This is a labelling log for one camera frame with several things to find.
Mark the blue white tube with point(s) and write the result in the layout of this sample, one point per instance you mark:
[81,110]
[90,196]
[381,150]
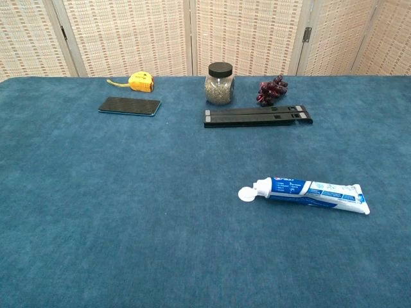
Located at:
[289,189]

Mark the black folded laptop stand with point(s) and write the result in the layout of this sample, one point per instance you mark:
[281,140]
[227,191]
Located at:
[250,118]

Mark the glass jar black lid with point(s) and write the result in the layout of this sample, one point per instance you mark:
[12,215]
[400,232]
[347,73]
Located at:
[219,90]

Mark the dark red grape bunch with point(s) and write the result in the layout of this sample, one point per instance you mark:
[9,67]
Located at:
[269,90]

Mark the black smartphone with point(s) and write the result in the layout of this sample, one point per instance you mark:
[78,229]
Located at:
[128,106]

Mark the blue table cloth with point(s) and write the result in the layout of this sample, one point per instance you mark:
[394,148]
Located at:
[128,208]

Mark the yellow tape measure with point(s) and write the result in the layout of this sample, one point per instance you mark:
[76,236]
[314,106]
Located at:
[141,82]

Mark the woven folding screen panel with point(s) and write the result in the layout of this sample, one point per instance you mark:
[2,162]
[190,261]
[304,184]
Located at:
[128,32]
[25,32]
[391,38]
[337,32]
[247,32]

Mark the metal screen hinge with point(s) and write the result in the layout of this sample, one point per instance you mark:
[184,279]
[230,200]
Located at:
[307,34]
[64,33]

